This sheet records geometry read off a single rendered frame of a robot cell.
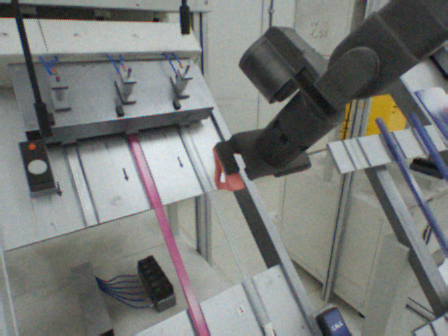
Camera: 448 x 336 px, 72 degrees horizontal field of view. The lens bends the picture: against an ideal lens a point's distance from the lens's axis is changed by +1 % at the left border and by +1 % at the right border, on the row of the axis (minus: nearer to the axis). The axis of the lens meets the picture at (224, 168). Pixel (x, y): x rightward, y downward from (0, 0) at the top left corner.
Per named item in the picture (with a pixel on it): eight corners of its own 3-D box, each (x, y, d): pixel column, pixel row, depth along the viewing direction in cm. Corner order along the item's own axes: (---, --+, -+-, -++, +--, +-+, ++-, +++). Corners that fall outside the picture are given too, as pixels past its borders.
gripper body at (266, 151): (228, 140, 41) (253, 108, 35) (284, 130, 47) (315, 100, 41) (247, 183, 40) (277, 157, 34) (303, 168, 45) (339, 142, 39)
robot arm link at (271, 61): (387, 68, 25) (401, 62, 32) (298, -30, 27) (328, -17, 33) (287, 152, 33) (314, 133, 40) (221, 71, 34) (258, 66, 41)
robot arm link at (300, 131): (335, 126, 30) (361, 107, 34) (290, 74, 31) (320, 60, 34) (295, 158, 36) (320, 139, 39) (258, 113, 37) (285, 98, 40)
